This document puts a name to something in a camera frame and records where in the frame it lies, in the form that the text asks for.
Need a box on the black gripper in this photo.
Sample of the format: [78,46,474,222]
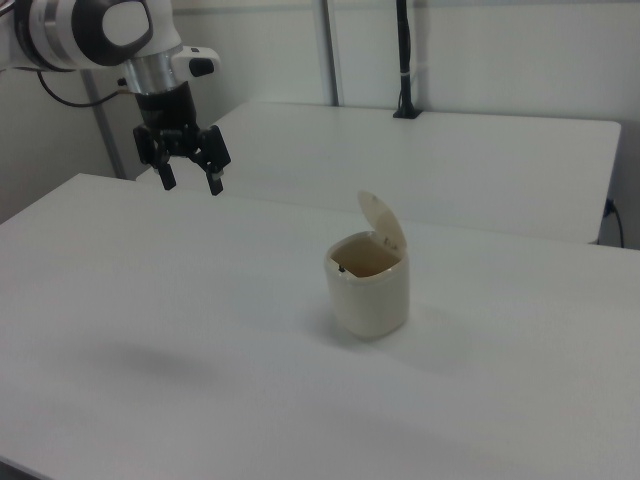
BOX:
[132,83,233,197]

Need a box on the cream trash bin lid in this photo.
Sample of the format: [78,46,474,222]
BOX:
[357,188,406,257]

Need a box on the cream plastic trash bin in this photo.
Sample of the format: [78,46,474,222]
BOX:
[323,232,411,344]

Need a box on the black pole with clamp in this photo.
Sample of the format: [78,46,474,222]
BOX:
[392,0,424,120]

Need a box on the grey metal frame post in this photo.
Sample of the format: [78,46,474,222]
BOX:
[81,69,126,180]

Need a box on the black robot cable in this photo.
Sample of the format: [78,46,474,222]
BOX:
[37,69,135,109]

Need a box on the grey wall profile strip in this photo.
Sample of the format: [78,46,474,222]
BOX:
[317,0,347,107]

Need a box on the black power cable with plug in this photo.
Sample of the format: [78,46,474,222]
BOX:
[604,198,627,247]

